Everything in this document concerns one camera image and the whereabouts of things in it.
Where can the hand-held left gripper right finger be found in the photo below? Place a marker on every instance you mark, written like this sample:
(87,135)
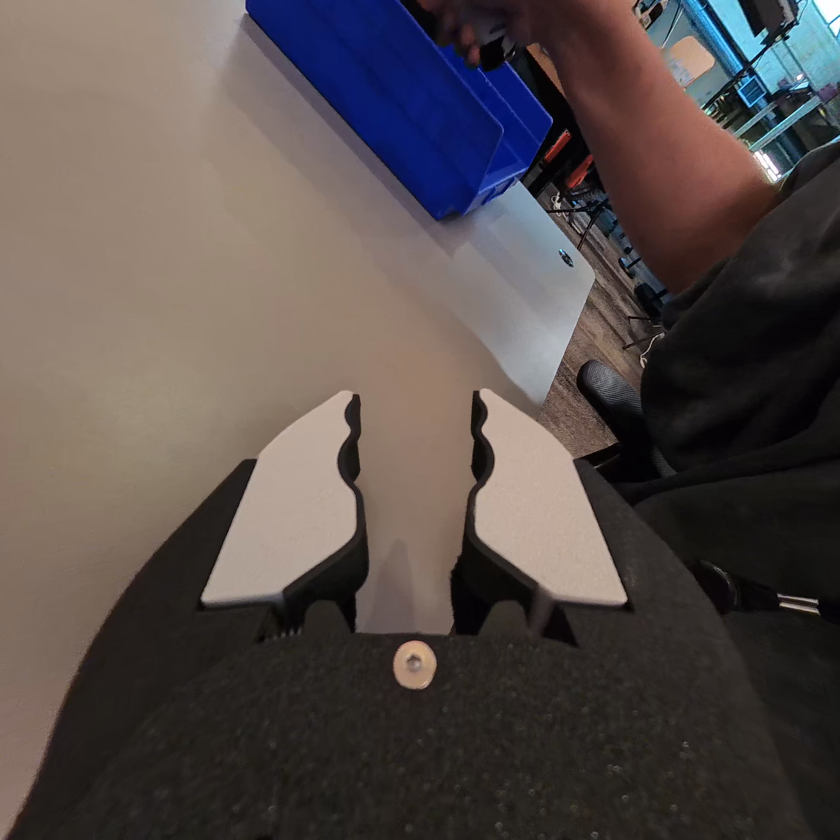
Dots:
(549,519)

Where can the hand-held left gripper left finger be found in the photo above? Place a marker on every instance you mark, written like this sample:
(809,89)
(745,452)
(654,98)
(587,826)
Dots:
(286,515)

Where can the blue plastic bin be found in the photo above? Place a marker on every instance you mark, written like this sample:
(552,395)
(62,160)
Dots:
(394,92)

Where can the person's right forearm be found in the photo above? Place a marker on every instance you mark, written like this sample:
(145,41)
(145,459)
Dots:
(656,145)

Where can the person's right hand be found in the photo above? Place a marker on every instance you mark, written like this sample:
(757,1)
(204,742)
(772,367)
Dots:
(512,20)

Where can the person's black chair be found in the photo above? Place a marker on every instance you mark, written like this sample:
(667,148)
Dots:
(617,414)

